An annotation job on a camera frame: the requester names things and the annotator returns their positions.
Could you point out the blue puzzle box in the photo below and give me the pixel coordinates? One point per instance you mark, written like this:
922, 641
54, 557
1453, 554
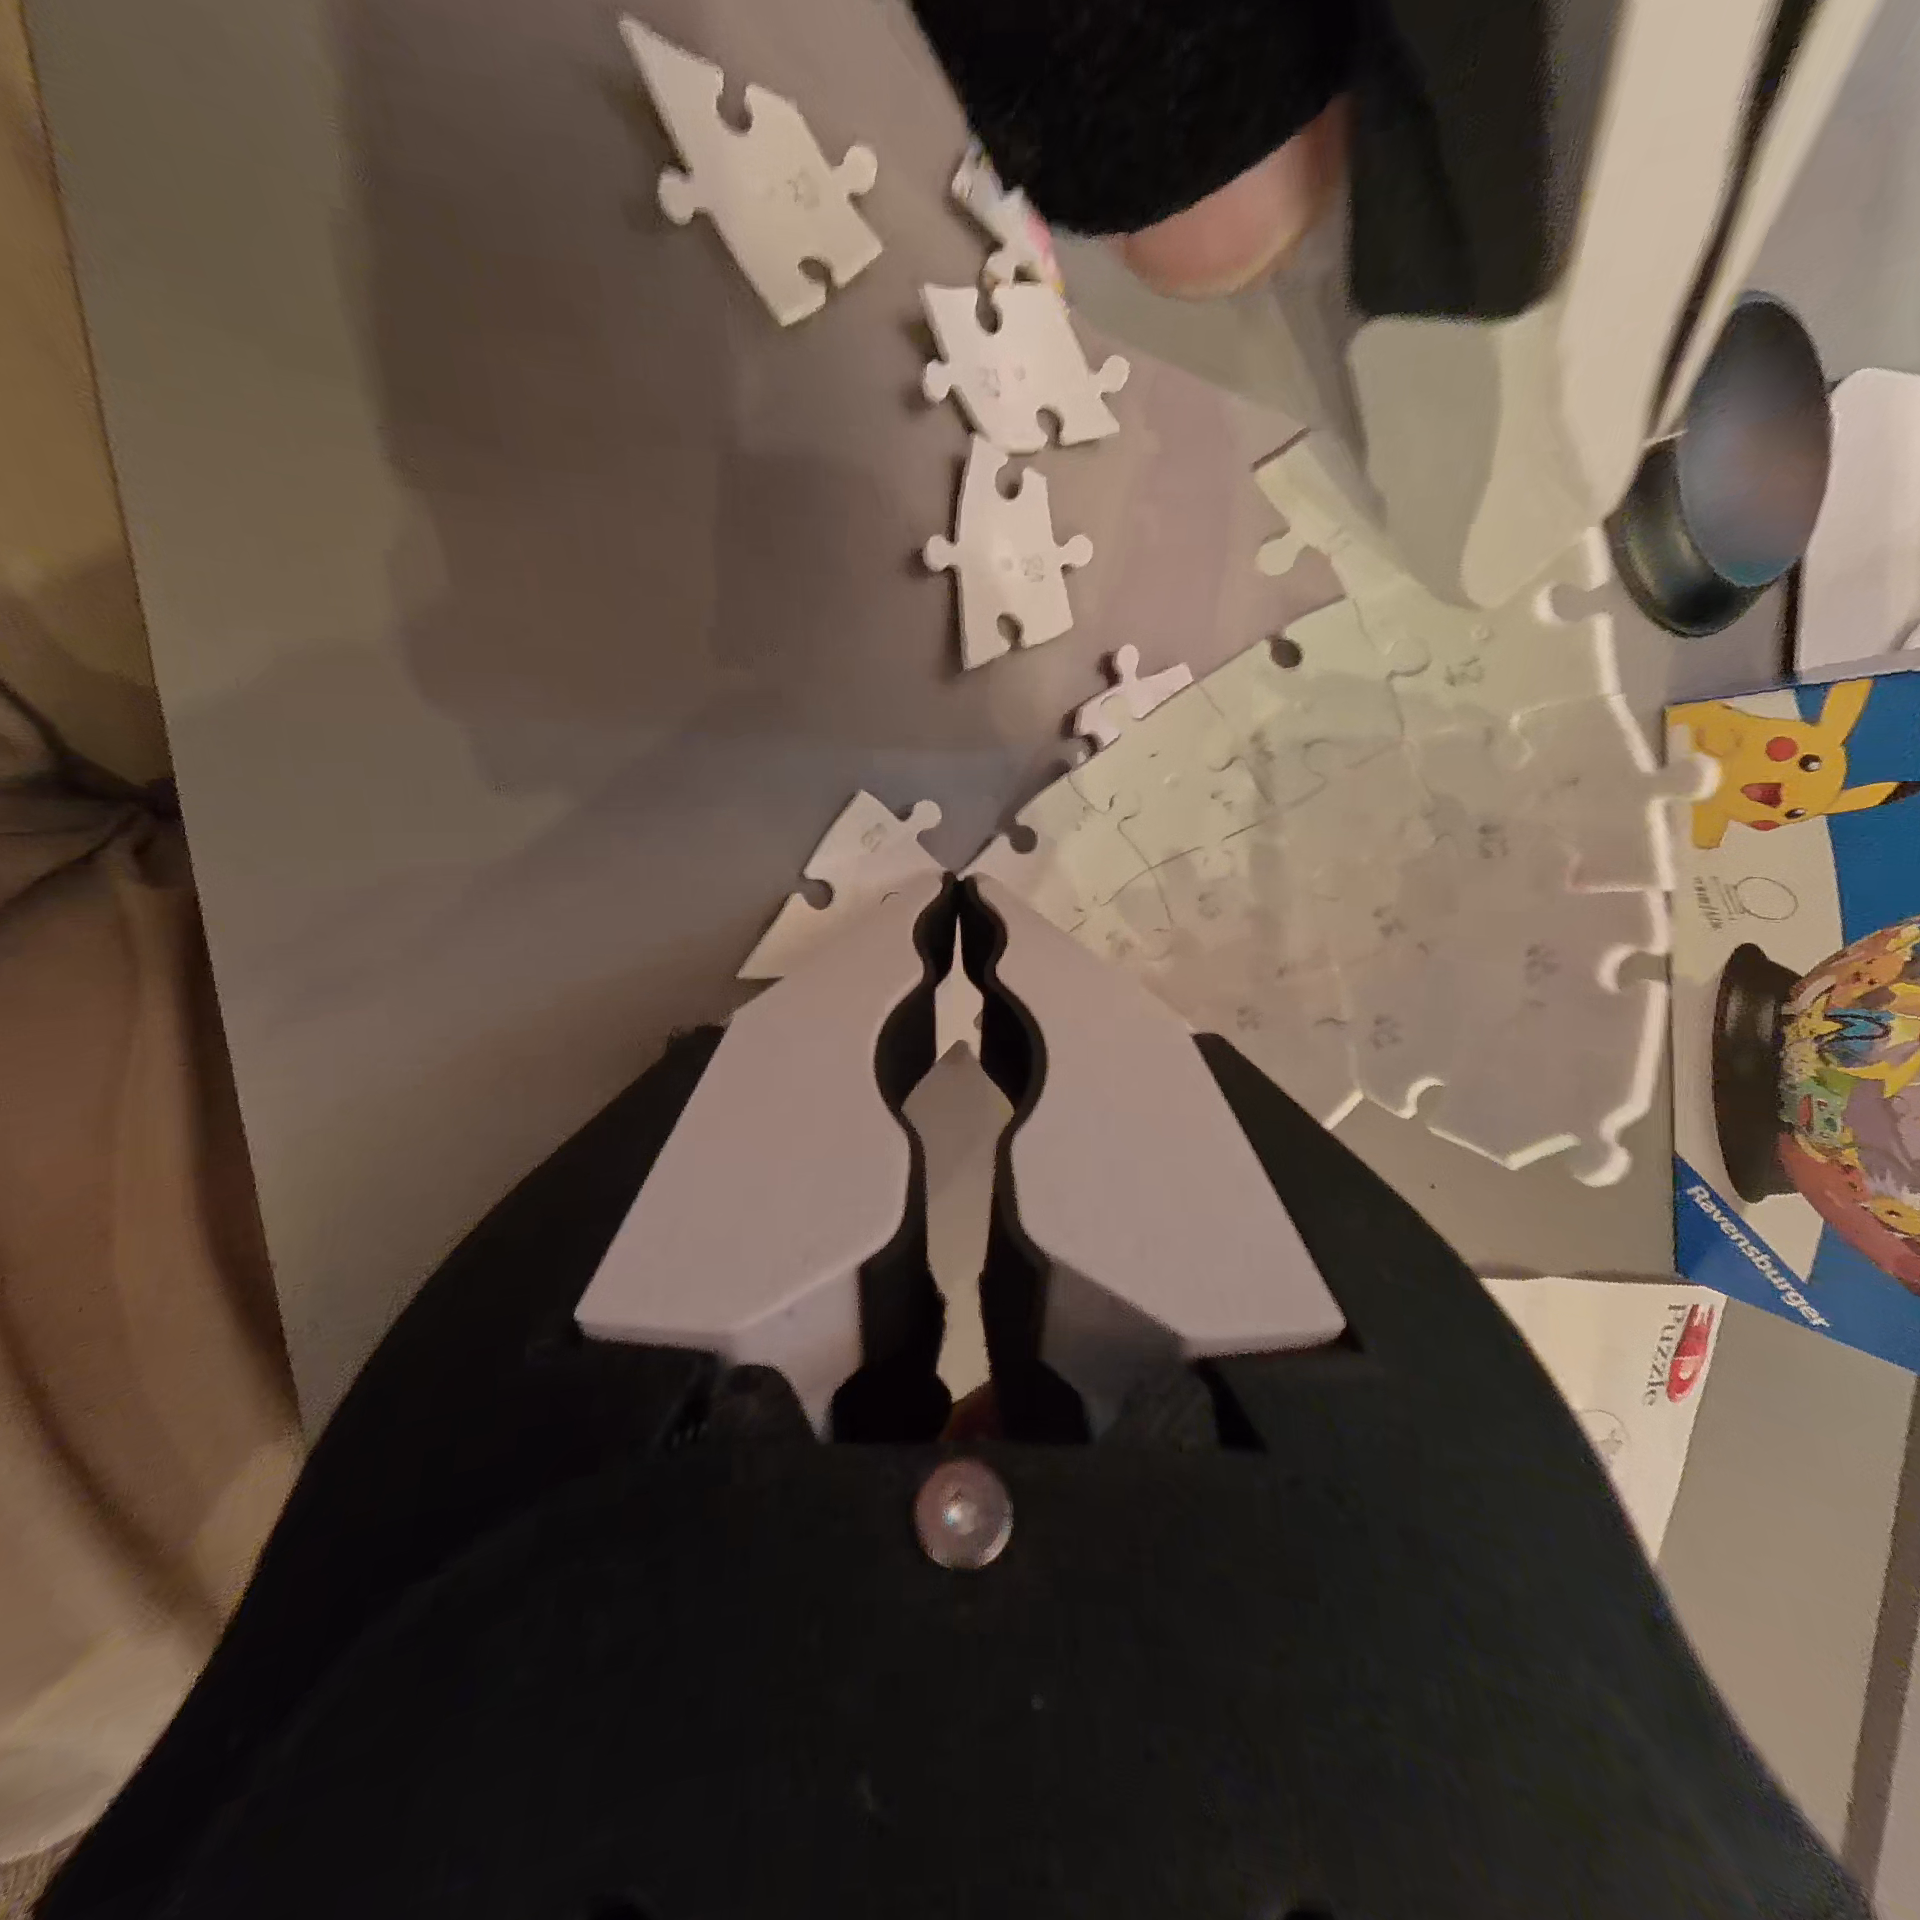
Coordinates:
1747, 958

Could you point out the white triangular puzzle piece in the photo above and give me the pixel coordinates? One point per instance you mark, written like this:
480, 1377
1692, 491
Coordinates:
858, 861

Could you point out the black round ball stand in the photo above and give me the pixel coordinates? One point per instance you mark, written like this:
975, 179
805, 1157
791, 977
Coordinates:
1738, 476

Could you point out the person's left hand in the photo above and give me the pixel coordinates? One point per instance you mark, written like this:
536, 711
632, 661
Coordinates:
1243, 257

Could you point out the white instruction sheet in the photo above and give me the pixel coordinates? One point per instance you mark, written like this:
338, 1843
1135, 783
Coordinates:
1638, 1377

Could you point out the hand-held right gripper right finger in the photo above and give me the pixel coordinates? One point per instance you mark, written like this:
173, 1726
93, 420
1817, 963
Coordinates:
1168, 1188

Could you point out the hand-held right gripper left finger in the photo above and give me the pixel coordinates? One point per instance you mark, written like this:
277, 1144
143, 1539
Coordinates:
751, 1188

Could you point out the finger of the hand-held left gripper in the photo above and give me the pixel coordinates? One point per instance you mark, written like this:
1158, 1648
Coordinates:
1858, 105
1543, 434

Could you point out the puzzle pieces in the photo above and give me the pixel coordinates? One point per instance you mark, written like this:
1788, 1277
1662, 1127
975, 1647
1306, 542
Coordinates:
766, 191

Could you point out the assembled curved puzzle ball section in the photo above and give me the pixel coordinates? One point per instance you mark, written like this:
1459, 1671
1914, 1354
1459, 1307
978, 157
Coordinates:
1350, 901

